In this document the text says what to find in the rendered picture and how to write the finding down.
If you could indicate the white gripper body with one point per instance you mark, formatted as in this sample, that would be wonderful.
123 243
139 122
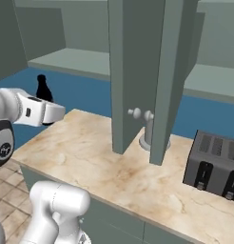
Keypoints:
54 111

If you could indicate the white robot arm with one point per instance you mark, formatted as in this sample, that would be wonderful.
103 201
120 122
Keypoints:
55 203

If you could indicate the wide grey-green cabinet door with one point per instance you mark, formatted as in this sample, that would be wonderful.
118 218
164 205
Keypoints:
131 63

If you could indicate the narrow grey-green cabinet door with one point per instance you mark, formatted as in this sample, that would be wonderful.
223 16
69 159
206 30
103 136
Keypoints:
169 79

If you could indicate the grey-green base cabinet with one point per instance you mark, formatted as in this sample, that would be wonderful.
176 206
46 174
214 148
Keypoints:
115 222

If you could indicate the white round door knob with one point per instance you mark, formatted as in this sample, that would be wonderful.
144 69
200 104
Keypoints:
148 115
135 112

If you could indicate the grey round stand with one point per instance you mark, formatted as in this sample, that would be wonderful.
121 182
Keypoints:
147 135

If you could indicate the dark grey toaster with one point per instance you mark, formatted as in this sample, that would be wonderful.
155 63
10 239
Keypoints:
214 165

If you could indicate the grey-green wall cabinet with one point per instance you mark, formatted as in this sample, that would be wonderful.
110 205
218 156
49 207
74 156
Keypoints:
74 60

